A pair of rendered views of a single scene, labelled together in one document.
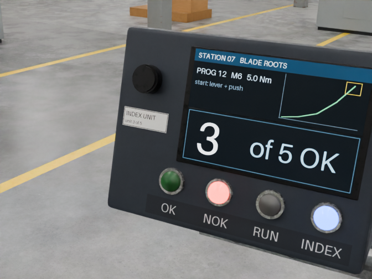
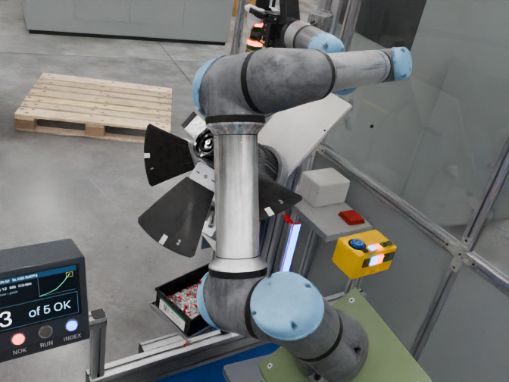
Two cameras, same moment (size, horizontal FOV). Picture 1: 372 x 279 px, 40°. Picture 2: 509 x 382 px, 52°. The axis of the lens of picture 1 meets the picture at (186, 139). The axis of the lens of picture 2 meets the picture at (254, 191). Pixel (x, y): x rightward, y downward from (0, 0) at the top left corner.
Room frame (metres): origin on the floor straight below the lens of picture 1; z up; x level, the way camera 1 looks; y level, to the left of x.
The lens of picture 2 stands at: (-0.24, 0.39, 1.93)
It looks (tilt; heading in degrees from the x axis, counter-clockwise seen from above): 29 degrees down; 298
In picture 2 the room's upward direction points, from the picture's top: 11 degrees clockwise
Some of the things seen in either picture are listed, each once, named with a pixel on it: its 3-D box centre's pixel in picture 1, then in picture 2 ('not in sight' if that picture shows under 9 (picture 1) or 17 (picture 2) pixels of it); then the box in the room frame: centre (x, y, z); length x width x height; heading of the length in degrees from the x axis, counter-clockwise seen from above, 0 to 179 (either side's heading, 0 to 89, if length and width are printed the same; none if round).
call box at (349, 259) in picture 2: not in sight; (363, 255); (0.07, -0.97, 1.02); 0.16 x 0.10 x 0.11; 65
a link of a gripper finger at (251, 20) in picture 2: not in sight; (251, 17); (0.53, -0.83, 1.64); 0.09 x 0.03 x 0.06; 166
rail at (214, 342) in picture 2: not in sight; (244, 336); (0.24, -0.61, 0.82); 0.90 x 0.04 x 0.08; 65
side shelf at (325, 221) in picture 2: not in sight; (322, 209); (0.39, -1.40, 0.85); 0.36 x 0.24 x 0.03; 155
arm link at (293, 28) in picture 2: not in sight; (301, 37); (0.35, -0.78, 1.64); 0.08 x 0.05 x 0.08; 65
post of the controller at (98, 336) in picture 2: not in sight; (97, 344); (0.42, -0.22, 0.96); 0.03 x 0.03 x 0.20; 65
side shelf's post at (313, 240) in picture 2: not in sight; (300, 288); (0.39, -1.40, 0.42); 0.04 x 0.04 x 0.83; 65
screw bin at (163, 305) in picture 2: not in sight; (199, 298); (0.42, -0.62, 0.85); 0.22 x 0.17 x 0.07; 80
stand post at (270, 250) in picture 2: not in sight; (265, 267); (0.50, -1.22, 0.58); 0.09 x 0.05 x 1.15; 155
